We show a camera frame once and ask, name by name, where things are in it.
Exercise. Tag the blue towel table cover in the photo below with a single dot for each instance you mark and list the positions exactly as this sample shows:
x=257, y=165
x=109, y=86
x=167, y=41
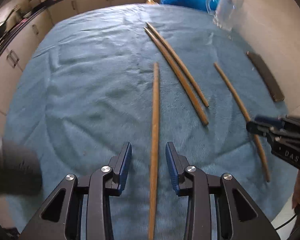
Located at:
x=88, y=89

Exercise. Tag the clear glass pitcher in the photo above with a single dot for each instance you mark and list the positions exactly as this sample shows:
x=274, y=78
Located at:
x=224, y=12

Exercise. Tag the dark grey chopstick holder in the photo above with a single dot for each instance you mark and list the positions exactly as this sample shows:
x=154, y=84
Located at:
x=20, y=172

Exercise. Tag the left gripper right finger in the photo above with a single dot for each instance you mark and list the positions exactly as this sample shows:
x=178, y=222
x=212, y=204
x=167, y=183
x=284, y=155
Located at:
x=191, y=182

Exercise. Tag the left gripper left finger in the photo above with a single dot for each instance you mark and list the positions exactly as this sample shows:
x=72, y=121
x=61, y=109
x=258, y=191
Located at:
x=109, y=180

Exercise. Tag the wooden chopstick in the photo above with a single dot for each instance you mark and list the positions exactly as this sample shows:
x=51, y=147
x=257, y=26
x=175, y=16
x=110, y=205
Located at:
x=180, y=77
x=261, y=152
x=153, y=174
x=180, y=63

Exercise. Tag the black smartphone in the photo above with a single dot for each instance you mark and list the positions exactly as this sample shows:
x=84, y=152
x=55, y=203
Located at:
x=267, y=76

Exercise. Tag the yellow plastic bag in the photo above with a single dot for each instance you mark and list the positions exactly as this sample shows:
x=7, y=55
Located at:
x=150, y=2

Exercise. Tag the lower kitchen cabinets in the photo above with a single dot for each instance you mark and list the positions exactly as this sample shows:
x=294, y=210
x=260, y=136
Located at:
x=21, y=42

